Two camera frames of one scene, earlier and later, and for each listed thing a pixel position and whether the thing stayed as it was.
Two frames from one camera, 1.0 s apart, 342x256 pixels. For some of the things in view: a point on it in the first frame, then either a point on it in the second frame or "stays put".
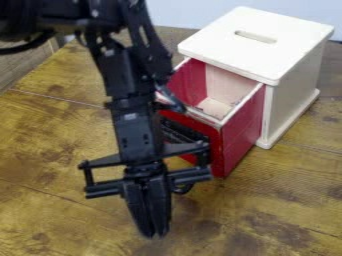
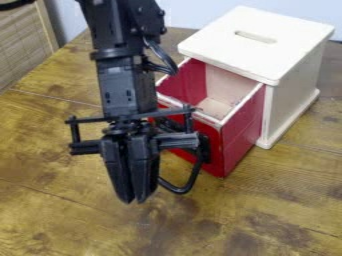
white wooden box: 272,51 stays put
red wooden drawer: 223,104 stays put
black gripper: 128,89 → 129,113
